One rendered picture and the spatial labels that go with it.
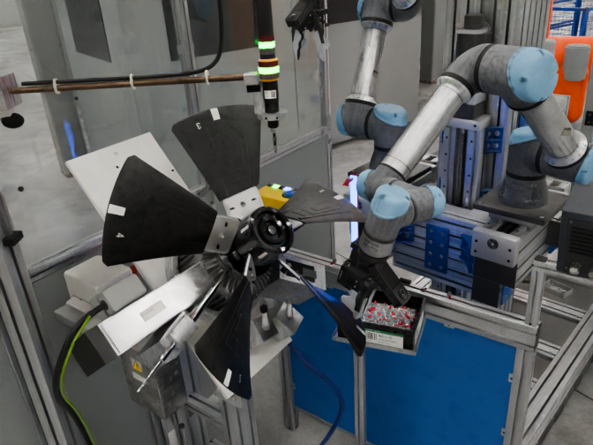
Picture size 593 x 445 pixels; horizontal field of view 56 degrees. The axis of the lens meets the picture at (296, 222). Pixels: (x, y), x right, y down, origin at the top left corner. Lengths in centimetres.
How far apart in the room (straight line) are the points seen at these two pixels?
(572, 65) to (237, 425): 402
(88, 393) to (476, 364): 127
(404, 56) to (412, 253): 409
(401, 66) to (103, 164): 477
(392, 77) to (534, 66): 458
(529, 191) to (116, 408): 159
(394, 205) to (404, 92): 495
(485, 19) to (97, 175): 126
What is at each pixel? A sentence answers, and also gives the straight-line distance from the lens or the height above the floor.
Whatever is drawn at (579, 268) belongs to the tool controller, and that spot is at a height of 108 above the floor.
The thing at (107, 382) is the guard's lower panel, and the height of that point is 47.
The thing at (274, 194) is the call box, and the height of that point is 107.
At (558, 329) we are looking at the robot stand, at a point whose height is 21.
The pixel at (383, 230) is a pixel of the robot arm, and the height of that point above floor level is 124.
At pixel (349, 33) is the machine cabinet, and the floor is 107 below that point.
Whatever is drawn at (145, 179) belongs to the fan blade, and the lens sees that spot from 116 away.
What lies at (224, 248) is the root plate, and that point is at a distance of 127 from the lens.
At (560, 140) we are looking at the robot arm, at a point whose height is 130.
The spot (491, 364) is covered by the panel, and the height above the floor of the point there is 68.
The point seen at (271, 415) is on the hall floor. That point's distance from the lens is 252.
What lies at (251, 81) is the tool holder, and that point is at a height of 154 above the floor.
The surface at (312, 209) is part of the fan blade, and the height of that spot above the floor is 118.
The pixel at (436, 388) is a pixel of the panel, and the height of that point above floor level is 51.
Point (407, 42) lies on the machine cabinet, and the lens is 599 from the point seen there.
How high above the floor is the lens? 178
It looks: 26 degrees down
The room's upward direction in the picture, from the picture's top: 4 degrees counter-clockwise
